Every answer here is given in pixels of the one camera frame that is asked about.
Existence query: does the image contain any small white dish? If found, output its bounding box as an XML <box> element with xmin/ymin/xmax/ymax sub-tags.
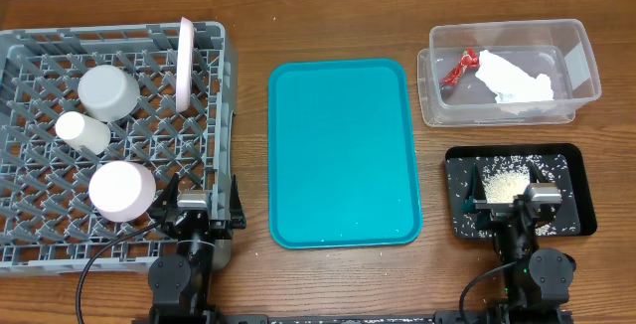
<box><xmin>88</xmin><ymin>161</ymin><xmax>156</xmax><ymax>223</ymax></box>

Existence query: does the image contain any clear plastic waste bin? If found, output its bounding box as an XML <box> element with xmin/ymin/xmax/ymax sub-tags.
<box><xmin>417</xmin><ymin>19</ymin><xmax>602</xmax><ymax>127</ymax></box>

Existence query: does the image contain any white tissue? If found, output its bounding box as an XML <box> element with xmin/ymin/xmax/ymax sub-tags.
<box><xmin>475</xmin><ymin>50</ymin><xmax>554</xmax><ymax>103</ymax></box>

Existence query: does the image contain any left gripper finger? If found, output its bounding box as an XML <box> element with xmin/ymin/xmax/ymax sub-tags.
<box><xmin>148</xmin><ymin>173</ymin><xmax>180</xmax><ymax>219</ymax></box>
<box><xmin>230</xmin><ymin>175</ymin><xmax>246</xmax><ymax>230</ymax></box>

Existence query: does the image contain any spilled white rice pile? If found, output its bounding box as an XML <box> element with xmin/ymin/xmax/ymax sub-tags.
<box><xmin>445</xmin><ymin>154</ymin><xmax>582</xmax><ymax>240</ymax></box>

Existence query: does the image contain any red snack wrapper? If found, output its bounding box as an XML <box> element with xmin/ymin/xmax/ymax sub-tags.
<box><xmin>440</xmin><ymin>48</ymin><xmax>480</xmax><ymax>86</ymax></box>

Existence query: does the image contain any grey plastic dishwasher rack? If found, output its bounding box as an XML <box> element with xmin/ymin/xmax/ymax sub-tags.
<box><xmin>1</xmin><ymin>22</ymin><xmax>238</xmax><ymax>276</ymax></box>

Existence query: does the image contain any large white plate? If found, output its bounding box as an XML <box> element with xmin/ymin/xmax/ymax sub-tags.
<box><xmin>175</xmin><ymin>17</ymin><xmax>194</xmax><ymax>112</ymax></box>

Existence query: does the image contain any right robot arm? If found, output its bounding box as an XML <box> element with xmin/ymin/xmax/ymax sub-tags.
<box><xmin>458</xmin><ymin>167</ymin><xmax>576</xmax><ymax>323</ymax></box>

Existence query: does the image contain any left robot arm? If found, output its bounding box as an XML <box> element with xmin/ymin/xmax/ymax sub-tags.
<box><xmin>148</xmin><ymin>176</ymin><xmax>246</xmax><ymax>324</ymax></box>

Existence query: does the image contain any white paper cup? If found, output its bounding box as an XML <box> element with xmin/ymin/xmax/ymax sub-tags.
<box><xmin>55</xmin><ymin>111</ymin><xmax>111</xmax><ymax>155</ymax></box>

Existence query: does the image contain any teal plastic serving tray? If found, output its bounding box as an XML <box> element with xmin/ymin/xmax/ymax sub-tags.
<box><xmin>267</xmin><ymin>58</ymin><xmax>423</xmax><ymax>249</ymax></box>

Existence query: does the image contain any black rectangular tray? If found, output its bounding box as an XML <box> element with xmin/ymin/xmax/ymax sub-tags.
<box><xmin>445</xmin><ymin>143</ymin><xmax>597</xmax><ymax>237</ymax></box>

